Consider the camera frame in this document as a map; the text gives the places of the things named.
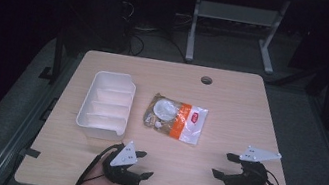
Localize white divided plastic container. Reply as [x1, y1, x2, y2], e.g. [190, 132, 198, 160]
[72, 66, 140, 145]

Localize dark table edge clamp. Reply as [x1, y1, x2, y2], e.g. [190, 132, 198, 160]
[19, 146, 42, 160]

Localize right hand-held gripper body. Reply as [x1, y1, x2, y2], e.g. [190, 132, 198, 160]
[222, 142, 283, 185]

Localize person's left hand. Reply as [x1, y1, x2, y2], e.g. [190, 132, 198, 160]
[81, 159, 124, 185]

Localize white metal table frame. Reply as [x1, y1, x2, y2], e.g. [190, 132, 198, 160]
[183, 0, 292, 77]

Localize clear orange snack bag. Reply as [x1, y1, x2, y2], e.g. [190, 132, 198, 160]
[139, 91, 212, 148]

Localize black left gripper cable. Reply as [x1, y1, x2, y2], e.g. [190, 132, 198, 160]
[73, 136, 126, 185]

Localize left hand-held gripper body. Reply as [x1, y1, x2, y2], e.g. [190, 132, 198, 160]
[99, 136, 147, 185]

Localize grey table cable hole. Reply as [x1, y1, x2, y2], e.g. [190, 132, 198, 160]
[199, 74, 214, 86]

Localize black floor cable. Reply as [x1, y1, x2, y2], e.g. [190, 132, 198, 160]
[126, 25, 194, 66]

